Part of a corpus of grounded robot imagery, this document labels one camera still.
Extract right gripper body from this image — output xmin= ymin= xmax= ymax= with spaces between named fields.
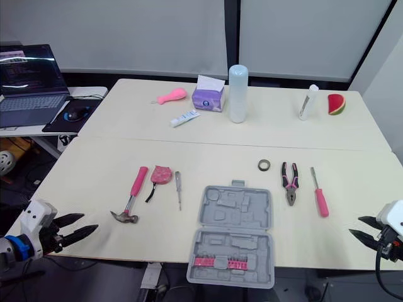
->
xmin=376 ymin=226 xmax=403 ymax=262

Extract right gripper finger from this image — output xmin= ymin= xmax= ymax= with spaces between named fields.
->
xmin=358 ymin=215 xmax=383 ymax=230
xmin=348 ymin=228 xmax=381 ymax=252

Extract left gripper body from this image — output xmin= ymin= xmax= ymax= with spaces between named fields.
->
xmin=40 ymin=221 xmax=65 ymax=256

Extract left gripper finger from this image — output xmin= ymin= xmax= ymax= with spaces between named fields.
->
xmin=53 ymin=213 xmax=86 ymax=229
xmin=59 ymin=224 xmax=99 ymax=249

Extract pink and black pliers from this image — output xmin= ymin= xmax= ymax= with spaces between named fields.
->
xmin=281 ymin=162 xmax=300 ymax=207

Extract pink tape measure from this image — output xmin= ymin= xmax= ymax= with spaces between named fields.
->
xmin=145 ymin=165 xmax=173 ymax=203

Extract grey tool case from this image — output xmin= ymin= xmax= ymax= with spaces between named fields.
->
xmin=186 ymin=179 xmax=276 ymax=288

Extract white helmet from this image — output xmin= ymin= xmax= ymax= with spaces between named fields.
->
xmin=0 ymin=150 xmax=14 ymax=177

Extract black mouse pad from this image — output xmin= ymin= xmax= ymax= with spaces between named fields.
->
xmin=42 ymin=99 xmax=101 ymax=133

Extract black computer mouse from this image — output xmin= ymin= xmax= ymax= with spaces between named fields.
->
xmin=66 ymin=106 xmax=91 ymax=122

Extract white side desk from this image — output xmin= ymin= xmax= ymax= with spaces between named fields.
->
xmin=0 ymin=86 xmax=109 ymax=160

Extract slim clear test screwdriver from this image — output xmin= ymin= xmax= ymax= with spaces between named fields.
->
xmin=174 ymin=171 xmax=183 ymax=211

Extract watermelon slice toy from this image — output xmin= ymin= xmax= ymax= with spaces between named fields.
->
xmin=327 ymin=93 xmax=346 ymax=116

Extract white squeeze tube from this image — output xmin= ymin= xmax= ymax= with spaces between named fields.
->
xmin=298 ymin=84 xmax=320 ymax=121

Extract open laptop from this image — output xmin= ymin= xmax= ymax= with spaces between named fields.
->
xmin=0 ymin=44 xmax=71 ymax=129

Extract pink bit holder strip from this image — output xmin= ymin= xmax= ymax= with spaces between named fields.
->
xmin=194 ymin=256 xmax=249 ymax=271

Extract white toothpaste tube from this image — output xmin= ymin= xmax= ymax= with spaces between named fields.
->
xmin=170 ymin=109 xmax=201 ymax=128

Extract tall pale blue bottle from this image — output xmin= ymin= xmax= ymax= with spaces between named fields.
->
xmin=228 ymin=64 xmax=249 ymax=124

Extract purple tissue box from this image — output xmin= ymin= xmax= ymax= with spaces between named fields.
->
xmin=191 ymin=75 xmax=226 ymax=113

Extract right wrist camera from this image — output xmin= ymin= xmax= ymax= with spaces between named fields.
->
xmin=376 ymin=199 xmax=403 ymax=237

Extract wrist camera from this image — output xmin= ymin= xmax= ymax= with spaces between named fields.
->
xmin=376 ymin=199 xmax=403 ymax=237
xmin=20 ymin=199 xmax=59 ymax=258

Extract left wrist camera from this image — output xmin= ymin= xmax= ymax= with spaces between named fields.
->
xmin=20 ymin=199 xmax=59 ymax=258

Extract black cable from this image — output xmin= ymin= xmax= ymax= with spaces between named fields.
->
xmin=65 ymin=93 xmax=105 ymax=102
xmin=374 ymin=245 xmax=403 ymax=299

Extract pink handled screwdriver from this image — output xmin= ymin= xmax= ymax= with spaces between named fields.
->
xmin=310 ymin=167 xmax=330 ymax=218

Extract pink handled hammer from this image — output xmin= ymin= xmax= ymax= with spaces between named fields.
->
xmin=110 ymin=166 xmax=149 ymax=225

